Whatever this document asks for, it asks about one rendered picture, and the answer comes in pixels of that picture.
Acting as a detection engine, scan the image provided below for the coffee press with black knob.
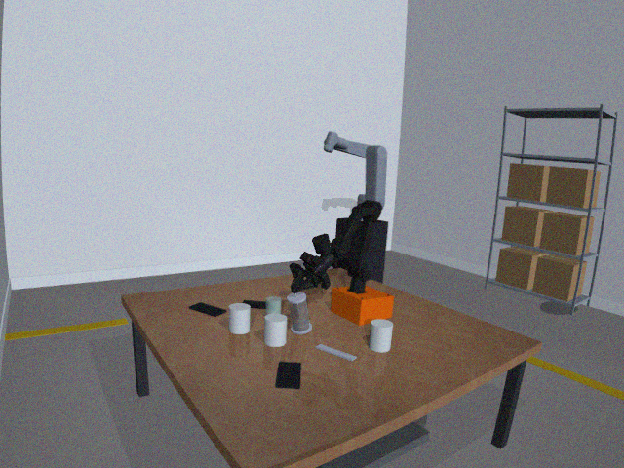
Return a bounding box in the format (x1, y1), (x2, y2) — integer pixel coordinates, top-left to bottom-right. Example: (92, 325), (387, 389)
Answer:
(287, 286), (312, 334)

